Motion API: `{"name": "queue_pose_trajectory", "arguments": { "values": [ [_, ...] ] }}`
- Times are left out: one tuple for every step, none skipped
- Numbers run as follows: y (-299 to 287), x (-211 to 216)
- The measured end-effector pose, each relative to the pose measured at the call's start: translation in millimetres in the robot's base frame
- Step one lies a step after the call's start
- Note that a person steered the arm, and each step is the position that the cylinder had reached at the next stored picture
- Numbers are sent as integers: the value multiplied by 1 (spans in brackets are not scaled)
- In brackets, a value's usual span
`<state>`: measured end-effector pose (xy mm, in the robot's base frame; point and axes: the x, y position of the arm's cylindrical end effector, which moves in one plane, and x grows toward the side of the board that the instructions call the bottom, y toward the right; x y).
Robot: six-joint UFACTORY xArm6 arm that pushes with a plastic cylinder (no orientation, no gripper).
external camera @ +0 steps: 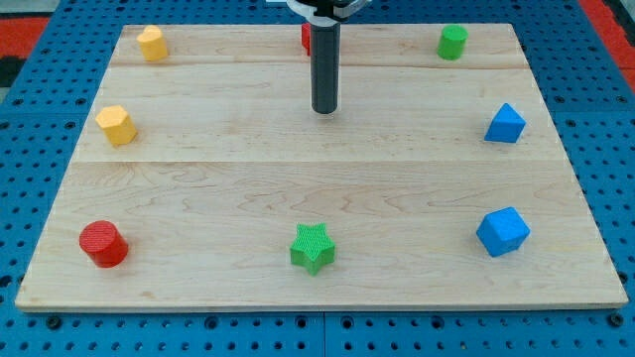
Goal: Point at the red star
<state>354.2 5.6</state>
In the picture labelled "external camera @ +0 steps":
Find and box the green star block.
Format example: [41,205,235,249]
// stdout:
[290,223,336,276]

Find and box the red star block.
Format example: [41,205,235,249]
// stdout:
[301,23,311,56]

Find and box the light wooden board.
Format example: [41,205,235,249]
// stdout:
[15,24,628,312]

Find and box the black cylindrical pointer tool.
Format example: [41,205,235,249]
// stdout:
[310,24,340,114]

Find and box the blue cube block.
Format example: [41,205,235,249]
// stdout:
[476,206,531,257]

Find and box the green cylinder block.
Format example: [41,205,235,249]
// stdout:
[437,24,469,60]

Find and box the blue triangle block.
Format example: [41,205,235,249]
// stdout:
[484,103,526,144]

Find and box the yellow hexagon block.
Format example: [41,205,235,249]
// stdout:
[95,105,137,146]

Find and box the yellow heart block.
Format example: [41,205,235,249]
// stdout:
[136,25,169,61]

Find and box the red cylinder block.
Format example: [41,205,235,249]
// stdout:
[78,220,129,268]

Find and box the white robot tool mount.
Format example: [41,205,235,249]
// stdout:
[286,0,372,27]

